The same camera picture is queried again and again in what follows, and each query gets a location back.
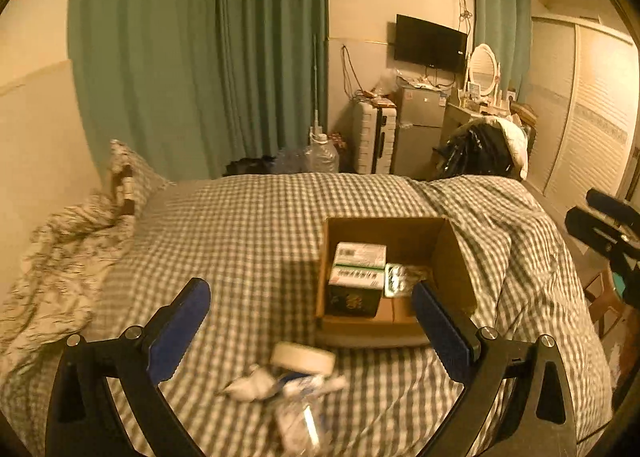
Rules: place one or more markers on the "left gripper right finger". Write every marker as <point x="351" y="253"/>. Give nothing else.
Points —
<point x="539" y="419"/>

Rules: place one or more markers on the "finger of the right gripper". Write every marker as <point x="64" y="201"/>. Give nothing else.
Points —
<point x="616" y="209"/>
<point x="606" y="240"/>

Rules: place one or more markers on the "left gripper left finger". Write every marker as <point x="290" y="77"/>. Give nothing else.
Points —
<point x="83" y="419"/>

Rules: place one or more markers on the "silver blister pill pack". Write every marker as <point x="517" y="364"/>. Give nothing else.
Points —
<point x="400" y="279"/>

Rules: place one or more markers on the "clear plastic jar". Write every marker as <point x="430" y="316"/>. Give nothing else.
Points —
<point x="301" y="427"/>

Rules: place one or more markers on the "green white medicine box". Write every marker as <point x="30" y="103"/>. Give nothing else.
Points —
<point x="358" y="265"/>

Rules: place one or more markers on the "wooden stool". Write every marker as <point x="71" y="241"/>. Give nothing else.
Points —
<point x="605" y="307"/>

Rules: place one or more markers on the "white louvered wardrobe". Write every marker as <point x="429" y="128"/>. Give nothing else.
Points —
<point x="583" y="87"/>

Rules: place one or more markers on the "white pillow on chair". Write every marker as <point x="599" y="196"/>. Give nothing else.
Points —
<point x="516" y="141"/>

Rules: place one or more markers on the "black bag pile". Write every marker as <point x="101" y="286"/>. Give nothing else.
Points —
<point x="480" y="150"/>

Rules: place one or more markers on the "floral patterned duvet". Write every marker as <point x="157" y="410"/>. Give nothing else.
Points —
<point x="62" y="276"/>

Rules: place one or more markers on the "brown cardboard box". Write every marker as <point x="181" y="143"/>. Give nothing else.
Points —
<point x="418" y="241"/>

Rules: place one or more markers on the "oval white vanity mirror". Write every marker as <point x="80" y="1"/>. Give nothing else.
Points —
<point x="482" y="71"/>

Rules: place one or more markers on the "silver mini fridge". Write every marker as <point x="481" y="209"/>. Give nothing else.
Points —
<point x="420" y="114"/>

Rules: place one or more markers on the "white tissue packet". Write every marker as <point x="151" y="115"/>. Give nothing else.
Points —
<point x="311" y="385"/>

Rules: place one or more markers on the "roll of masking tape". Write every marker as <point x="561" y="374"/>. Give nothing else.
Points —
<point x="302" y="359"/>

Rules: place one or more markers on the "dark green small box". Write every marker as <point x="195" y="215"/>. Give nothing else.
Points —
<point x="352" y="301"/>

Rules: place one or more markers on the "small green curtain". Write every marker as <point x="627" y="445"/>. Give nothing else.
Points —
<point x="506" y="26"/>

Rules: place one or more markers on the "checkered pillow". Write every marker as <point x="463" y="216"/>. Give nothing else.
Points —
<point x="133" y="180"/>

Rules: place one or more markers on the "white suitcase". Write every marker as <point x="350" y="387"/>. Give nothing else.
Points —
<point x="373" y="134"/>

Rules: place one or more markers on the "grey checkered bed sheet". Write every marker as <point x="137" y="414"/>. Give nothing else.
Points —
<point x="256" y="240"/>

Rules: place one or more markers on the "large clear water bottle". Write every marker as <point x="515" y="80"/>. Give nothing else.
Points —
<point x="320" y="155"/>

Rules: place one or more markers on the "large green curtain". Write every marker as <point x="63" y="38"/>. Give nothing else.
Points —
<point x="192" y="85"/>

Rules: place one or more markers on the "black wall television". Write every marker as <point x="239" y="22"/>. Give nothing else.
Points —
<point x="428" y="44"/>

